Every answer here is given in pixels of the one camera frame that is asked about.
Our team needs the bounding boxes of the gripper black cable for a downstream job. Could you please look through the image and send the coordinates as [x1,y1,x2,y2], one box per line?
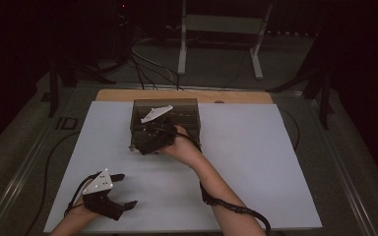
[63,171,102,218]
[176,131,272,236]

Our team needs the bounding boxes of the dark equipment with red light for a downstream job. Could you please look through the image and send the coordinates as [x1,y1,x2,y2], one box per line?
[110,0,136,65]

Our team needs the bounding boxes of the black floor cable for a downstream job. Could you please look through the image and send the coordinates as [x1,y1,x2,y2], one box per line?
[277,105,301,152]
[24,130,82,236]

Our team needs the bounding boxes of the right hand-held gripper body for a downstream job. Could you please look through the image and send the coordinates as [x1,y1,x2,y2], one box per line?
[133,104,179,156]

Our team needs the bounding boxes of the bundle of floor cables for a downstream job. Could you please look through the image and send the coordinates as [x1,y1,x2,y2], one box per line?
[129,34,185,91]

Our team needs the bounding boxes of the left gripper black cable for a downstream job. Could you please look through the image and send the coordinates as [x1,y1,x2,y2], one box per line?
[63,171,102,218]

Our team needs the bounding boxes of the person's right hand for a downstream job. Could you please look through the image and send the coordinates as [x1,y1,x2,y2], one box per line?
[157,124,209,169]

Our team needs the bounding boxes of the black stand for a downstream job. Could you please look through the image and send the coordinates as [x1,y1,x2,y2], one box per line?
[46,57,118,119]
[264,30,337,131]

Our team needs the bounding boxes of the person's left hand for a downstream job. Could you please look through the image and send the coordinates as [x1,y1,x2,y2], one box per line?
[63,198,100,225]

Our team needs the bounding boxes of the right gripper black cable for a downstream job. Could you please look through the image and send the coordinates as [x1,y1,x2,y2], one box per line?
[176,131,272,236]

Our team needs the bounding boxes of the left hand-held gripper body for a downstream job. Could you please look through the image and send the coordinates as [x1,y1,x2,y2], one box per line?
[82,168,126,221]

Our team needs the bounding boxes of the white table mat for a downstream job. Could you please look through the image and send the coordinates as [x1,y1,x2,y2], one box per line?
[43,100,323,234]

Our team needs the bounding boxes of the white metal stand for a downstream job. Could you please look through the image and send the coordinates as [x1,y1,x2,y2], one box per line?
[176,0,276,81]

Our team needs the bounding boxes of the wooden table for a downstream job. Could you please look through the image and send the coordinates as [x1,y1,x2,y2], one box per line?
[95,88,274,105]

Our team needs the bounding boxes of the dark transparent drawer box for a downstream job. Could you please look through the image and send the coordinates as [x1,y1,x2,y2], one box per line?
[129,97,202,153]

